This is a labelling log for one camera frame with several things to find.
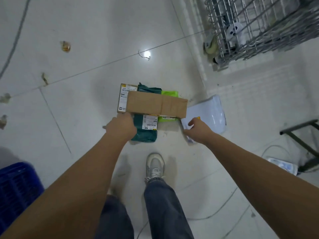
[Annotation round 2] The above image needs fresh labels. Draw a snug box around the dark green poly mailer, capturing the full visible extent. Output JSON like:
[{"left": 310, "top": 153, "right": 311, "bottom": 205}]
[{"left": 131, "top": 83, "right": 162, "bottom": 143}]

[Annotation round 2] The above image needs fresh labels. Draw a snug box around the white power strip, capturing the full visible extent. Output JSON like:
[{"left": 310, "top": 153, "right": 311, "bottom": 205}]
[{"left": 268, "top": 157, "right": 298, "bottom": 176}]

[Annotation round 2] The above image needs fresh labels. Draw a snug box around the dark folding stool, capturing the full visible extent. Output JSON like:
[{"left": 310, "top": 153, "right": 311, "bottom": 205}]
[{"left": 279, "top": 119, "right": 319, "bottom": 172}]

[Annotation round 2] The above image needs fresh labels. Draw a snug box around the white smartphone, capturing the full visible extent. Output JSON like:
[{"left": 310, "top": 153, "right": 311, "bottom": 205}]
[{"left": 225, "top": 22, "right": 247, "bottom": 46}]

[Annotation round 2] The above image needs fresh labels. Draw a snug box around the person's left hand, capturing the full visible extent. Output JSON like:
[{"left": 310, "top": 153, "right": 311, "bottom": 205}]
[{"left": 102, "top": 112, "right": 138, "bottom": 145}]

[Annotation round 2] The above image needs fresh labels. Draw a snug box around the person's left leg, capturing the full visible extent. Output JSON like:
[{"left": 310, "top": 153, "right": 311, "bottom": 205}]
[{"left": 94, "top": 195, "right": 135, "bottom": 239}]

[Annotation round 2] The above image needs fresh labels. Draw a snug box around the curled dark thread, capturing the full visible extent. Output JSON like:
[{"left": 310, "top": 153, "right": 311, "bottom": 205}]
[{"left": 138, "top": 50, "right": 152, "bottom": 61}]

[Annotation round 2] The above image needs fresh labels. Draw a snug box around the person's left forearm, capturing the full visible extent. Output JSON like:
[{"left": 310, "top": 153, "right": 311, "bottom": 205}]
[{"left": 0, "top": 133, "right": 130, "bottom": 239}]

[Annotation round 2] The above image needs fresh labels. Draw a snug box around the person's leg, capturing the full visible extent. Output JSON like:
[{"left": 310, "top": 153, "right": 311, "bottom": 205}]
[
  {"left": 144, "top": 178, "right": 195, "bottom": 239},
  {"left": 94, "top": 195, "right": 135, "bottom": 239}
]

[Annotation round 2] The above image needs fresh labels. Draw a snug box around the white grey poly mailer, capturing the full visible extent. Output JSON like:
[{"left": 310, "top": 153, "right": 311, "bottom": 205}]
[{"left": 180, "top": 95, "right": 227, "bottom": 145}]

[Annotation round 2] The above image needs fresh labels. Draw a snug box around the blue plastic crate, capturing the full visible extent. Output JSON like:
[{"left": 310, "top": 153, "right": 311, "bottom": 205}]
[{"left": 0, "top": 161, "right": 45, "bottom": 234}]

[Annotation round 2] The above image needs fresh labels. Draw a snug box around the person's right hand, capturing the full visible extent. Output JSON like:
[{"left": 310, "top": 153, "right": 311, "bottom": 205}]
[{"left": 183, "top": 118, "right": 215, "bottom": 145}]

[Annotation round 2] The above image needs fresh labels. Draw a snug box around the grey floor cable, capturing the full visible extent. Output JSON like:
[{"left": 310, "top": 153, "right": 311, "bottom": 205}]
[{"left": 0, "top": 0, "right": 32, "bottom": 80}]

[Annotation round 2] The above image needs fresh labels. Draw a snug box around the metal wire cart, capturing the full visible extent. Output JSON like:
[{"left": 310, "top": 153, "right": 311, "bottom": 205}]
[{"left": 203, "top": 0, "right": 319, "bottom": 72}]

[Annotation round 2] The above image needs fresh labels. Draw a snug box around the person's right forearm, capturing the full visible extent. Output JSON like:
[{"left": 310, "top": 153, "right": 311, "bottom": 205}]
[{"left": 203, "top": 133, "right": 319, "bottom": 239}]

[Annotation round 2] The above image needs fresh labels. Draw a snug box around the person's right leg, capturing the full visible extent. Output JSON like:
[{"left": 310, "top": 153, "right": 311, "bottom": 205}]
[{"left": 144, "top": 178, "right": 195, "bottom": 239}]

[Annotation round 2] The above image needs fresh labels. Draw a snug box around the person's right grey shoe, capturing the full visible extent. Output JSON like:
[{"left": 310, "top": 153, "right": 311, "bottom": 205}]
[{"left": 145, "top": 153, "right": 166, "bottom": 183}]

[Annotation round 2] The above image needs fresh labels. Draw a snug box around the long brown cardboard box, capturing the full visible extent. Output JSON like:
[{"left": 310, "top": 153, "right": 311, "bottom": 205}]
[{"left": 126, "top": 91, "right": 188, "bottom": 119}]

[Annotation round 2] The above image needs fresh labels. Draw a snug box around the light green poly mailer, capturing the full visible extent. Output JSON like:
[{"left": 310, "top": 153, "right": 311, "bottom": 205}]
[{"left": 158, "top": 90, "right": 180, "bottom": 123}]

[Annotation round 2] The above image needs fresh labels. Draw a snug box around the brown box with white label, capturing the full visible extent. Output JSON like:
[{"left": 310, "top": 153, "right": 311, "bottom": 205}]
[{"left": 117, "top": 83, "right": 138, "bottom": 114}]

